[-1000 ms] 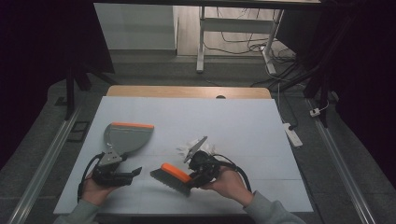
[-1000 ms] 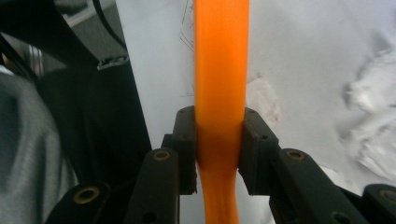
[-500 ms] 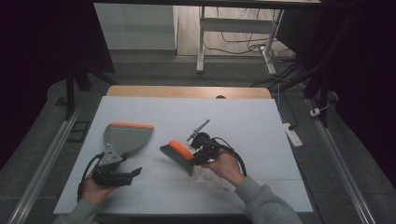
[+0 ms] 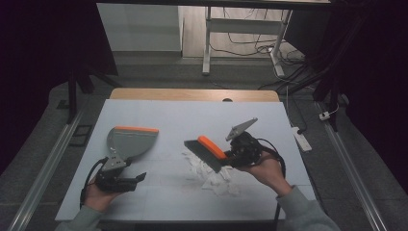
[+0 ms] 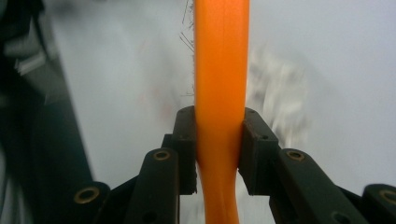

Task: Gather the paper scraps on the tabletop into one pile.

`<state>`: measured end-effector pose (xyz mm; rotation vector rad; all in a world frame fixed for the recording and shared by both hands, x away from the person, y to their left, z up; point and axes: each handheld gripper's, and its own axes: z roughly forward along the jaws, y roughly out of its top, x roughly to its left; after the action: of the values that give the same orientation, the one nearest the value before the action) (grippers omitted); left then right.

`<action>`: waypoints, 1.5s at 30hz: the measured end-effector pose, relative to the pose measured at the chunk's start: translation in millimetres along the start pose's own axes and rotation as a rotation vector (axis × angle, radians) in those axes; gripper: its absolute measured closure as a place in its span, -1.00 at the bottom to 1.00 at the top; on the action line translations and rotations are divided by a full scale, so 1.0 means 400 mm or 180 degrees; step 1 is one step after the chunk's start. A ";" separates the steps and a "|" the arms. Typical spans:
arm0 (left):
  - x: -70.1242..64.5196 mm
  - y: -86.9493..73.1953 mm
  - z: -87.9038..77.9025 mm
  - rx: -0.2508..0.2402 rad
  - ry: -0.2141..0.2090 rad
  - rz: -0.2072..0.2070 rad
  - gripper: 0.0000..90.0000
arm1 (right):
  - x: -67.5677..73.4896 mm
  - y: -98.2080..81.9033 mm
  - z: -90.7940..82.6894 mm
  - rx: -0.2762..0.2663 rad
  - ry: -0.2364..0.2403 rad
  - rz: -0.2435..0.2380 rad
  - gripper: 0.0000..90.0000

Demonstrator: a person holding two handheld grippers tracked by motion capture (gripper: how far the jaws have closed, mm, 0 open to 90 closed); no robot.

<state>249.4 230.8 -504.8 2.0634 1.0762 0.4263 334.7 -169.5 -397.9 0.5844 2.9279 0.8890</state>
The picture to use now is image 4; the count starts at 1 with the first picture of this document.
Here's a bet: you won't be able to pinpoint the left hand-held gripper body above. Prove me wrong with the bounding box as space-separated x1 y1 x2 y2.
94 156 140 193

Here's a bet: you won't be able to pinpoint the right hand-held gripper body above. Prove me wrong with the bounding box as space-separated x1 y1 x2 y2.
224 116 264 168

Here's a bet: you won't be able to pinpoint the orange hand brush grey bristles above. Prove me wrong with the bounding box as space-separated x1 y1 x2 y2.
183 135 229 174

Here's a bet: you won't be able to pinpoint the group of white paper scraps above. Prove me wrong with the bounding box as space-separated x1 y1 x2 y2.
181 148 242 198

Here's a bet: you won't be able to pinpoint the grey dustpan with orange edge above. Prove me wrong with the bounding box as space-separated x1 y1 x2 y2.
106 125 160 162

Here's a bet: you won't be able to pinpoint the person's left hand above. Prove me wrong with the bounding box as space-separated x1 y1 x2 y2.
83 177 125 214

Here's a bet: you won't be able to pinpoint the person's right hand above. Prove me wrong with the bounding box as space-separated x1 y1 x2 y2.
244 149 293 198

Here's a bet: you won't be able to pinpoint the white foam board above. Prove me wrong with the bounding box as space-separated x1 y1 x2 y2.
54 98 318 223

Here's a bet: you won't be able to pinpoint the white power strip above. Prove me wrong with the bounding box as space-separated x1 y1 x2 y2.
290 126 313 153

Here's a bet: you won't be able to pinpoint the wooden table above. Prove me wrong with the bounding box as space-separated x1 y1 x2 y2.
109 88 281 103

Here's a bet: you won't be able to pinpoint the black stand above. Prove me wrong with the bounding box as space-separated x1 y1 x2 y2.
55 62 123 125
278 13 370 133

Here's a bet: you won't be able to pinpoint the white panel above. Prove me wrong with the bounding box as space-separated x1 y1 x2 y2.
96 3 185 53

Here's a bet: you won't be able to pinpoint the dark curtain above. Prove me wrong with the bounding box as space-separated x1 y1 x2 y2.
285 0 408 193
0 0 119 177

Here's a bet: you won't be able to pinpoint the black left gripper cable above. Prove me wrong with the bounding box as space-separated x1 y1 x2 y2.
79 156 110 210

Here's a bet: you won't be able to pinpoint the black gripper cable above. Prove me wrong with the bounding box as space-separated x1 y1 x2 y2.
79 156 110 210
255 137 287 222

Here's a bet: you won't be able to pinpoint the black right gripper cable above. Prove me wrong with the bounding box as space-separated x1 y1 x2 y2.
255 137 287 222

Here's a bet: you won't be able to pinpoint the black rectangular floor frame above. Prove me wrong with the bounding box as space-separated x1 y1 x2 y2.
68 123 94 148

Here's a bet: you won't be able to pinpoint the aluminium rail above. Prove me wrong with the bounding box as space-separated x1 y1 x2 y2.
7 108 85 231
315 101 390 231

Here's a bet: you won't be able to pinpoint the black floor cables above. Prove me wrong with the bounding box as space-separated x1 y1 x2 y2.
210 7 317 92

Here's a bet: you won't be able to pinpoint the white metal desk frame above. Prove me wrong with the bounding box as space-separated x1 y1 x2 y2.
201 6 293 78

